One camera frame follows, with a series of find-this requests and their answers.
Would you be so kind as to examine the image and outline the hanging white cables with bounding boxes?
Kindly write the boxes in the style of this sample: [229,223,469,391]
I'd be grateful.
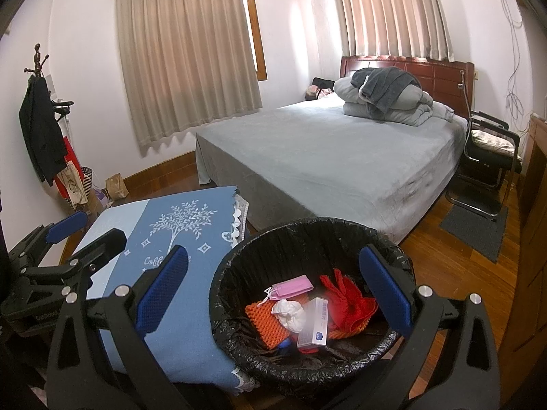
[491,0,526,133]

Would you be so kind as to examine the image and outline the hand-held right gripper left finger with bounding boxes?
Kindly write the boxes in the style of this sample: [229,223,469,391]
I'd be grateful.
[46,245,191,410]

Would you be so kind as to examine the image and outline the bed with grey sheet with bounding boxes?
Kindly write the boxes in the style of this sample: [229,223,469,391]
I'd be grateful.
[196,100,468,244]

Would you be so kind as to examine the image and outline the blue printed tablecloth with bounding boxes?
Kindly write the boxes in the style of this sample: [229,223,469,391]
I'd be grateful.
[60,186,257,394]

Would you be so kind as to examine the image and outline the folded grey duvet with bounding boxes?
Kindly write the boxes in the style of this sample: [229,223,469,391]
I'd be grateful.
[333,68,436,126]

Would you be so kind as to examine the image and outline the patterned seat cushion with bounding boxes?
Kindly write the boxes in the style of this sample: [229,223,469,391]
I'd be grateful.
[470,130,518,156]

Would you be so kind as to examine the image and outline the red garment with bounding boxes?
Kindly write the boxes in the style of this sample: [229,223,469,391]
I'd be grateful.
[62,136,80,172]

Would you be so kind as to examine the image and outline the trash bin with black bag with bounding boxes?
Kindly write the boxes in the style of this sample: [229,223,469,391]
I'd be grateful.
[209,218,417,398]

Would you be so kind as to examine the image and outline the pink bundle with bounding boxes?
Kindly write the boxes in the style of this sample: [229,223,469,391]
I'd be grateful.
[304,85,334,101]

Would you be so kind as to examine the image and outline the large orange foam net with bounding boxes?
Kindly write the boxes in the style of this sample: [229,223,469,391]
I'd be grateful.
[244,299,300,350]

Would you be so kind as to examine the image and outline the grey floor mat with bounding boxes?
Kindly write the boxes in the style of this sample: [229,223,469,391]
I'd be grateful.
[439,205,509,264]

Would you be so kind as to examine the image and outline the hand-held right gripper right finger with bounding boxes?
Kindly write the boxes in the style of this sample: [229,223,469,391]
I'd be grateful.
[358,245,501,410]

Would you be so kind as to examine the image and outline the beige curtain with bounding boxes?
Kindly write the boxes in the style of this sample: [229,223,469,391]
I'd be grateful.
[329,0,454,63]
[115,0,263,152]

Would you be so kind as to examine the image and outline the wooden coat rack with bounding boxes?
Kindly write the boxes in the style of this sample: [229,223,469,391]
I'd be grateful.
[23,43,86,223]

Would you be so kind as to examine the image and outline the black jacket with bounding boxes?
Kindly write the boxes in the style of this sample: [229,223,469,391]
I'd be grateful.
[18,76,68,186]

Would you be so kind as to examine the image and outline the brown paper bag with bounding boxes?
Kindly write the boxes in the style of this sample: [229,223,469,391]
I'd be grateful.
[105,173,129,201]

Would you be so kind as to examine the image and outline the white and blue cardboard box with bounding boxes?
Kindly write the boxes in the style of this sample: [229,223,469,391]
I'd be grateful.
[296,297,332,349]

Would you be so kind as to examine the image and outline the pink face mask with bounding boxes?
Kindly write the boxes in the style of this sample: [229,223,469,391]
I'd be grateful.
[265,274,315,302]

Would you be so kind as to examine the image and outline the red cloth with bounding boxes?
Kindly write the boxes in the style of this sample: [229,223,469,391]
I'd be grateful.
[320,268,379,329]

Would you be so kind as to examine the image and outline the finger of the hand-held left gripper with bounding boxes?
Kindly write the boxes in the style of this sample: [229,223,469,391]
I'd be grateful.
[8,210,89,266]
[21,228,128,291]

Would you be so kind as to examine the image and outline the white tissue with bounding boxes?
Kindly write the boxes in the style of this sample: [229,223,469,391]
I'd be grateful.
[271,299,307,333]

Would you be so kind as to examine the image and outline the wooden window frame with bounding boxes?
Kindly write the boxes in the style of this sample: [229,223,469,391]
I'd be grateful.
[239,0,268,82]

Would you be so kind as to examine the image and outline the wooden headboard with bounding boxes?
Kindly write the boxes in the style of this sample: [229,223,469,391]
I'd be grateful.
[339,55,476,118]

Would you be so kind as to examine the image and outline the dark grey garment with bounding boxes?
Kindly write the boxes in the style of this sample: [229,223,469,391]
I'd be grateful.
[351,67,422,118]

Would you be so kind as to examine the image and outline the beige tote bag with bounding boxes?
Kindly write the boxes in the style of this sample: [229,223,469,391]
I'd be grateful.
[55,160,86,210]

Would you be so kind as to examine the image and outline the small orange foam net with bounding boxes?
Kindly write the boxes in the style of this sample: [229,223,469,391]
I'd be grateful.
[327,316,368,340]

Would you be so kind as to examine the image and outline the striped bag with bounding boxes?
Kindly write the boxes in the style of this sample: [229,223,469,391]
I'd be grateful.
[81,166,97,197]

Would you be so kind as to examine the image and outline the black metal chair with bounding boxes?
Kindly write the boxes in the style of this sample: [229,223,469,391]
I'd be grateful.
[445,110,523,218]

